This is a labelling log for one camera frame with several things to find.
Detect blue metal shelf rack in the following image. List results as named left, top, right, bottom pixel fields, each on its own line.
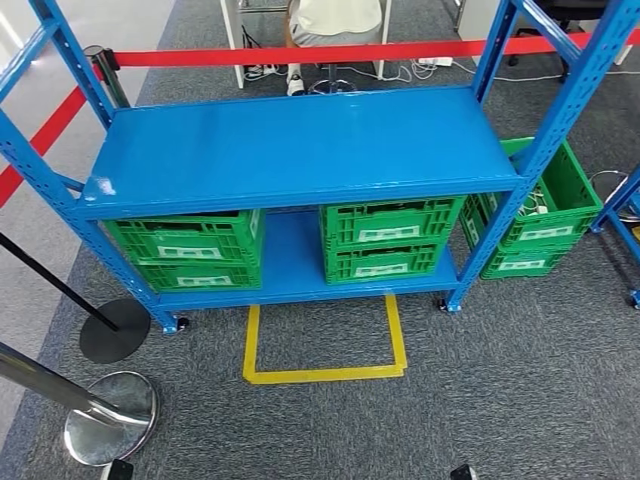
left=589, top=162, right=640, bottom=311
left=0, top=0, right=640, bottom=336

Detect green plastic crate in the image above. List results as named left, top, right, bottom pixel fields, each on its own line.
left=103, top=210, right=266, bottom=268
left=460, top=137, right=604, bottom=256
left=478, top=246, right=571, bottom=281
left=319, top=196, right=466, bottom=252
left=134, top=261, right=263, bottom=294
left=324, top=241, right=446, bottom=286

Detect black round stool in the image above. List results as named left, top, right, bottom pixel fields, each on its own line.
left=307, top=60, right=358, bottom=95

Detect power strip with black adapters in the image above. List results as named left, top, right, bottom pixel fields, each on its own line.
left=243, top=62, right=279, bottom=82

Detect red barrier belt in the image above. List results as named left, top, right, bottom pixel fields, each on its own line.
left=0, top=62, right=106, bottom=210
left=113, top=27, right=640, bottom=69

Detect person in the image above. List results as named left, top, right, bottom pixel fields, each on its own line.
left=285, top=0, right=385, bottom=98

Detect black stanchion with round base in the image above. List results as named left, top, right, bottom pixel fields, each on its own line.
left=0, top=231, right=152, bottom=364

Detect white partition panel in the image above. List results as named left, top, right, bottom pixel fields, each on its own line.
left=457, top=0, right=503, bottom=48

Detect chrome stanchion with round base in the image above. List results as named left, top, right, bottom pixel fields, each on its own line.
left=0, top=341, right=160, bottom=468

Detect black office chair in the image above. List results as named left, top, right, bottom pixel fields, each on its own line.
left=507, top=0, right=611, bottom=81

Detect white floor cables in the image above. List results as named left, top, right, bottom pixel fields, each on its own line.
left=349, top=58, right=566, bottom=84

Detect black barrier post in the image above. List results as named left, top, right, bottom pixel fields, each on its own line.
left=83, top=44, right=132, bottom=111

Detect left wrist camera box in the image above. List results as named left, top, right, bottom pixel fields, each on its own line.
left=101, top=458, right=135, bottom=480

